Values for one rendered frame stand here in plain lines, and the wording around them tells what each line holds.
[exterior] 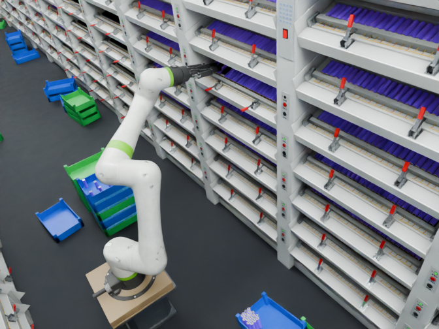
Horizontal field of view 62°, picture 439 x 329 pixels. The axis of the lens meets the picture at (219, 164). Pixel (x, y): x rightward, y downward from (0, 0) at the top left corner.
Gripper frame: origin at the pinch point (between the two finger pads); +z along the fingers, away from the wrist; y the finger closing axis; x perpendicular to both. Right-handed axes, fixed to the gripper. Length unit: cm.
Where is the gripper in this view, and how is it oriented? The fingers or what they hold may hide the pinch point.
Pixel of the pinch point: (213, 67)
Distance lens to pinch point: 190.2
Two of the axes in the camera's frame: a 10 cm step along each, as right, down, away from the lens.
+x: -0.5, 8.3, 5.6
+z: 7.9, -3.1, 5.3
